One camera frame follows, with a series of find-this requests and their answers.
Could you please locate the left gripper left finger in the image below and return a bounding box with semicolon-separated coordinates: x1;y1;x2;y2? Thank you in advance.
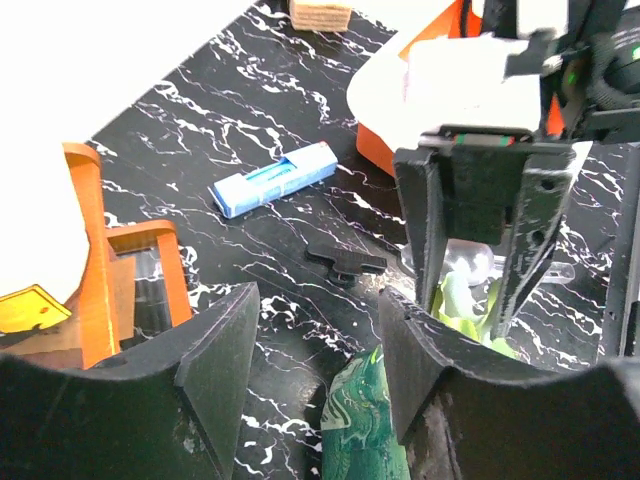
1;283;260;479

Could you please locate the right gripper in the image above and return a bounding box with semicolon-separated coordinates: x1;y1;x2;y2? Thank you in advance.
393;34;592;339

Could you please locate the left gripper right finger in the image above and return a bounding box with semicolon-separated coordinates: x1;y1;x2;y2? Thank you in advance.
378;287;639;479

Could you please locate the clear plastic scoop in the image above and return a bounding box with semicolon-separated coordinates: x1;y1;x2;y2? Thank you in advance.
440;239;575;287

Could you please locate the green litter bag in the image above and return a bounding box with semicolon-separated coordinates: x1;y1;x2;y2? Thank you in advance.
319;269;521;480

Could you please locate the black plastic piece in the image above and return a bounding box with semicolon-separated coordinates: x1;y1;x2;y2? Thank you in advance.
305;244;387;288

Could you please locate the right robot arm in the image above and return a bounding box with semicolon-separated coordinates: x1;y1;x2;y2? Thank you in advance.
392;1;639;338

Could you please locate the white orange litter box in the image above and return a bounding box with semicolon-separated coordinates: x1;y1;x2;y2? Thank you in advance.
346;0;484;177

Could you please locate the blue carton box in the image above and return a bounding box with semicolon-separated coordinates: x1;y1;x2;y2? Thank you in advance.
211;141;338;219

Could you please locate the brown cardboard box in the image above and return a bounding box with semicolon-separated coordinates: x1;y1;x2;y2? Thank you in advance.
288;0;352;32

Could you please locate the orange wooden shelf rack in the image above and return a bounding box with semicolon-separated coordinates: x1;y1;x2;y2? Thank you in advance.
63;143;192;368

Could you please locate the brown scouring pad pack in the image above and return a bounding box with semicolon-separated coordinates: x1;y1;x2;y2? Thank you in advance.
0;257;137;371

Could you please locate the white paper bag upper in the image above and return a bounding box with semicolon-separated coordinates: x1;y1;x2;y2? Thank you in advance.
0;284;72;334

